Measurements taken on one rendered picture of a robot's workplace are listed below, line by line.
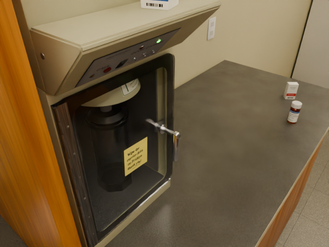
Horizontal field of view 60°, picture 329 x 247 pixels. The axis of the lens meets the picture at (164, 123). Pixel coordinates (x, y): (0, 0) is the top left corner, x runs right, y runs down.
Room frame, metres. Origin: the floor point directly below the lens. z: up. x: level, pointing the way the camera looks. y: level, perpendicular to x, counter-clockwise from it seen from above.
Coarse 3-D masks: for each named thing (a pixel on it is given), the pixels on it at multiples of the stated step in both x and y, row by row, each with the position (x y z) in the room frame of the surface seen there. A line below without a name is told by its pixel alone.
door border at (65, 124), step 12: (60, 108) 0.39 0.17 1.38; (60, 132) 0.38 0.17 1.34; (72, 132) 0.40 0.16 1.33; (72, 144) 0.40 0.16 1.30; (72, 156) 0.39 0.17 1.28; (72, 168) 0.39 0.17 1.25; (84, 192) 0.40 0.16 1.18; (84, 204) 0.39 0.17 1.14; (84, 216) 0.39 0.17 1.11; (84, 228) 0.38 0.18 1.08; (96, 240) 0.40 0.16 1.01
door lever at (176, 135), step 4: (164, 124) 0.59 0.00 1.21; (160, 128) 0.58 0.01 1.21; (164, 128) 0.58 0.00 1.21; (160, 132) 0.58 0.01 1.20; (168, 132) 0.57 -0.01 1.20; (172, 132) 0.57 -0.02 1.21; (176, 132) 0.56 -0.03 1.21; (172, 136) 0.56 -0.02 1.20; (176, 136) 0.55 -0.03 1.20; (180, 136) 0.56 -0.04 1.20; (172, 140) 0.56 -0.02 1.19; (176, 140) 0.55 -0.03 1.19; (172, 144) 0.56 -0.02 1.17; (176, 144) 0.55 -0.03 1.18; (172, 148) 0.56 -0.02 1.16; (176, 148) 0.55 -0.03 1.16; (172, 152) 0.56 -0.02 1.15; (176, 152) 0.55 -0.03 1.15; (172, 156) 0.56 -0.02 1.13; (176, 156) 0.55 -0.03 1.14; (172, 160) 0.56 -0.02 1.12; (176, 160) 0.55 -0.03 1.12
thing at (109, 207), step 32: (160, 64) 0.58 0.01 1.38; (96, 96) 0.45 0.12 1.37; (128, 96) 0.51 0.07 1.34; (160, 96) 0.58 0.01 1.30; (96, 128) 0.44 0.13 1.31; (128, 128) 0.50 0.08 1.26; (96, 160) 0.43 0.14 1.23; (160, 160) 0.58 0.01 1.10; (96, 192) 0.42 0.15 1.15; (128, 192) 0.49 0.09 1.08; (96, 224) 0.41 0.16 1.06
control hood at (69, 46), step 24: (192, 0) 0.56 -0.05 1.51; (216, 0) 0.56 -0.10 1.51; (48, 24) 0.41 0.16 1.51; (72, 24) 0.41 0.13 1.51; (96, 24) 0.41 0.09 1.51; (120, 24) 0.41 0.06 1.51; (144, 24) 0.41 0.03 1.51; (168, 24) 0.45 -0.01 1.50; (192, 24) 0.54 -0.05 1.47; (48, 48) 0.36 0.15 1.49; (72, 48) 0.33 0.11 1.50; (96, 48) 0.34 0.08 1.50; (120, 48) 0.39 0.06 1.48; (168, 48) 0.58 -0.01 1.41; (48, 72) 0.37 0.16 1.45; (72, 72) 0.34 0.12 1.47
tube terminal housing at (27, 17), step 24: (24, 0) 0.40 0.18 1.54; (48, 0) 0.42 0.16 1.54; (72, 0) 0.45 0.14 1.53; (96, 0) 0.48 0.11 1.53; (120, 0) 0.52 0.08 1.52; (24, 24) 0.40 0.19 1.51; (120, 72) 0.51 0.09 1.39; (48, 96) 0.39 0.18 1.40; (48, 120) 0.40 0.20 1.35; (72, 192) 0.39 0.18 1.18
